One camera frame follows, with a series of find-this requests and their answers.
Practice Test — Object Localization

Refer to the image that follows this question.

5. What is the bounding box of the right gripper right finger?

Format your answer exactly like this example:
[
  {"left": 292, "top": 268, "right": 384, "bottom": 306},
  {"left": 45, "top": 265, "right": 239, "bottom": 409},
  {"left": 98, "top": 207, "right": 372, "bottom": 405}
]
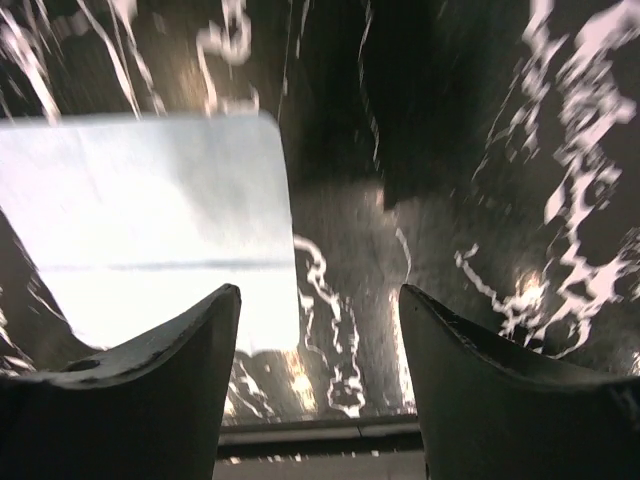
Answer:
[{"left": 398, "top": 284, "right": 639, "bottom": 479}]

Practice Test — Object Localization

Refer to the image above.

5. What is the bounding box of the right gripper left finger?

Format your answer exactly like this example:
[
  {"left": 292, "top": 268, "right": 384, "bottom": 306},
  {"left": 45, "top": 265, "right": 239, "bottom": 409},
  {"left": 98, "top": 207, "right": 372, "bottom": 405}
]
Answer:
[{"left": 1, "top": 284, "right": 241, "bottom": 479}]

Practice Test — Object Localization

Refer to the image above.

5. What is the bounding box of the light blue cloth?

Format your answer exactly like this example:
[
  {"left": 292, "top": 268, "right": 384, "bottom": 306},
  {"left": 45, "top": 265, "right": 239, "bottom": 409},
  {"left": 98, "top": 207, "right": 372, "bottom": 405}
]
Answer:
[{"left": 1, "top": 112, "right": 300, "bottom": 356}]

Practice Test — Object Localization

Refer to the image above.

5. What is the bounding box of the black glasses case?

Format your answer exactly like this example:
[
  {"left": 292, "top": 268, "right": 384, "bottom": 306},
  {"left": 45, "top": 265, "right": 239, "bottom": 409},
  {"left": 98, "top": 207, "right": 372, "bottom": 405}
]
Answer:
[{"left": 364, "top": 1, "right": 506, "bottom": 208}]

